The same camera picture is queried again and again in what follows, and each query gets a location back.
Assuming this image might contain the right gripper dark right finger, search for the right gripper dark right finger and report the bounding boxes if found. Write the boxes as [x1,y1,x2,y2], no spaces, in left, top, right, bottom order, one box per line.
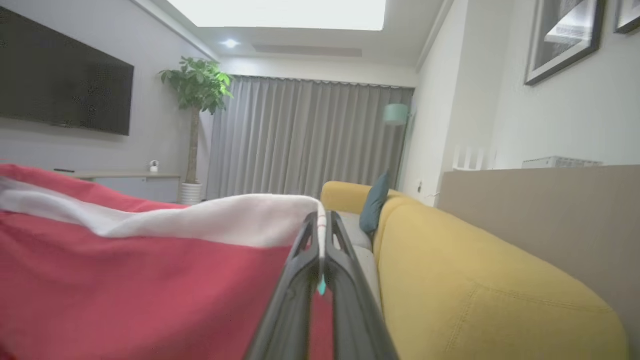
[324,210,401,360]

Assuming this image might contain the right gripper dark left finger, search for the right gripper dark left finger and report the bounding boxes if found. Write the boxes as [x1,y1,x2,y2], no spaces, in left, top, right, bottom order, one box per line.
[244,212,322,360]

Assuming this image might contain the red shorts with white trim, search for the red shorts with white trim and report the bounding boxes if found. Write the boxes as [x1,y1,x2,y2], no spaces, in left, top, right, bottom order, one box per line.
[0,164,337,360]

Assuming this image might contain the teal throw pillow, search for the teal throw pillow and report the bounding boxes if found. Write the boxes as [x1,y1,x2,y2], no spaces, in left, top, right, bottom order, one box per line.
[359,171,392,236]

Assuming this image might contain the yellow sofa backrest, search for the yellow sofa backrest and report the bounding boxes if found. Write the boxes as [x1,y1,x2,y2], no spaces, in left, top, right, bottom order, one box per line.
[320,180,630,360]

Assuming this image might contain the white plant pot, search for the white plant pot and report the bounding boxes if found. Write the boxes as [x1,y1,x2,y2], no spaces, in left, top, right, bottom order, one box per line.
[179,182,204,206]

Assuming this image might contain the grey pleated curtain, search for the grey pleated curtain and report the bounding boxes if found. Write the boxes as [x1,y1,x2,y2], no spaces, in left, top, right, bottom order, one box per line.
[205,75,416,201]

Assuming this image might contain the white slatted object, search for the white slatted object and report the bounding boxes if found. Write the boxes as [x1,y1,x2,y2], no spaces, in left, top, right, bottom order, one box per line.
[451,144,497,172]

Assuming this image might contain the grey television cabinet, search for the grey television cabinet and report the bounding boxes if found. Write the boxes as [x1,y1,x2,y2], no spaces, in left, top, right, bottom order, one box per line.
[52,172,182,205]

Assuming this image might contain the teal floor lamp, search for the teal floor lamp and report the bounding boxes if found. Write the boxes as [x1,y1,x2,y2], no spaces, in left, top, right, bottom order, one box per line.
[383,103,413,127]

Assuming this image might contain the beige cardboard panel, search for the beige cardboard panel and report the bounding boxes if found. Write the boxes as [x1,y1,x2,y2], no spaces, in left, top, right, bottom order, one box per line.
[434,164,640,353]

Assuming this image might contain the green potted tree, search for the green potted tree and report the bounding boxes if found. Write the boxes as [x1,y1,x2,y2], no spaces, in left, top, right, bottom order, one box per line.
[157,56,235,185]

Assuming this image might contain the white flat device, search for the white flat device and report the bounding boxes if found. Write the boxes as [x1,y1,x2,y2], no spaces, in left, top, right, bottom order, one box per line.
[521,155,604,170]

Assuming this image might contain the bright ceiling light panel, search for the bright ceiling light panel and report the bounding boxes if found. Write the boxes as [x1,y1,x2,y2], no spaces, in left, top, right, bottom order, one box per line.
[165,0,389,32]

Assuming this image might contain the black wall television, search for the black wall television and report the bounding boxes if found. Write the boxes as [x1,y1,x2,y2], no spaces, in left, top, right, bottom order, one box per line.
[0,5,135,137]

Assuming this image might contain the large black picture frame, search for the large black picture frame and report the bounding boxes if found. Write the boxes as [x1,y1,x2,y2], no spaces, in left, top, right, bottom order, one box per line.
[523,0,607,87]

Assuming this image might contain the small black picture frame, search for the small black picture frame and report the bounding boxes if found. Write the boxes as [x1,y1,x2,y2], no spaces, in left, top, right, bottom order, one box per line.
[613,0,640,35]

